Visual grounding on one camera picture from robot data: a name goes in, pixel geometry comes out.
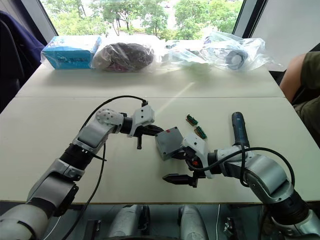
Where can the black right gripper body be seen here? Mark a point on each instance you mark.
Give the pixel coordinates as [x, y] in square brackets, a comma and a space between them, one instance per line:
[192, 157]

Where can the grey box with red label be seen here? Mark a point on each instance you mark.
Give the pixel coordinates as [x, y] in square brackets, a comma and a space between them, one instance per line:
[168, 141]

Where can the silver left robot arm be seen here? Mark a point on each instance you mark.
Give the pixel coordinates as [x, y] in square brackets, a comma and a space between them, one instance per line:
[92, 132]

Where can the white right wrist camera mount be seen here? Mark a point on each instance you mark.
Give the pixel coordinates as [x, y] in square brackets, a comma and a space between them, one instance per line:
[197, 143]

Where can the blue electric screwdriver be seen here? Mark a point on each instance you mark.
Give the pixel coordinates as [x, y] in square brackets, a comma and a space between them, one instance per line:
[240, 128]

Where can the brown bundle in plastic bag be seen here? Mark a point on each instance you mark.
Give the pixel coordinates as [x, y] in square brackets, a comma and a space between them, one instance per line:
[125, 56]

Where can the blue carton in plastic bag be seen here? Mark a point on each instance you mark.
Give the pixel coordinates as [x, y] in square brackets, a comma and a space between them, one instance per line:
[71, 51]

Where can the clear bag with white device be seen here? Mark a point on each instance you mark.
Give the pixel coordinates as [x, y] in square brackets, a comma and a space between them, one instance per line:
[235, 53]

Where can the dark blue chair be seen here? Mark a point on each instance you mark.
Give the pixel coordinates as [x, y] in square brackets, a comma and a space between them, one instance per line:
[17, 57]

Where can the silver rounded leg cover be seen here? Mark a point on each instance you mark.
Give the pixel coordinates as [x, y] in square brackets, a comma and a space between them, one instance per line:
[127, 220]
[191, 221]

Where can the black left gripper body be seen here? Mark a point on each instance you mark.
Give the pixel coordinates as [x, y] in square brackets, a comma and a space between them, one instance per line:
[143, 130]

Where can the green terminal block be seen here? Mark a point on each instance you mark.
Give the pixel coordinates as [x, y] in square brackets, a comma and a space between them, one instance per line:
[192, 120]
[200, 132]

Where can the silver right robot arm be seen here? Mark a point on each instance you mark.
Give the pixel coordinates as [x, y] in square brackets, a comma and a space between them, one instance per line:
[265, 172]

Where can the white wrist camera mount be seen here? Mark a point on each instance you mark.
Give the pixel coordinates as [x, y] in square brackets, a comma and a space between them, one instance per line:
[197, 143]
[145, 115]

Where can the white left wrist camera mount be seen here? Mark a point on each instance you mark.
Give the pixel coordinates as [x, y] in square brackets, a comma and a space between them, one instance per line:
[145, 115]

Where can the clear bag with small parts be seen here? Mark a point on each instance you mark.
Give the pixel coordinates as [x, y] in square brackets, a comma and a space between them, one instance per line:
[185, 53]

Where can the olive green person clothing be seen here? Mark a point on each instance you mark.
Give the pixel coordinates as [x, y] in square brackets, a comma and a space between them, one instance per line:
[311, 97]

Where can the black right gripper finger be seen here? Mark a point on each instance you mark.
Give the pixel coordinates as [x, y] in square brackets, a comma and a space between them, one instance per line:
[180, 155]
[177, 179]

